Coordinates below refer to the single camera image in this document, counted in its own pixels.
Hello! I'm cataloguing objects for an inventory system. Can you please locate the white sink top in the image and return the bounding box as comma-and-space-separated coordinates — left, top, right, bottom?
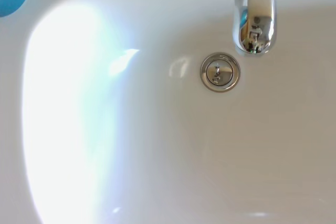
0, 0, 336, 224

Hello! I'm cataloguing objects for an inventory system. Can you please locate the chrome sink drain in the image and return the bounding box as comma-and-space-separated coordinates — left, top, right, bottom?
201, 52, 241, 93

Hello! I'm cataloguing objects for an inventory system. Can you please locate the chrome faucet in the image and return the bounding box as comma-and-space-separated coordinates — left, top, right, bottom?
209, 0, 289, 56

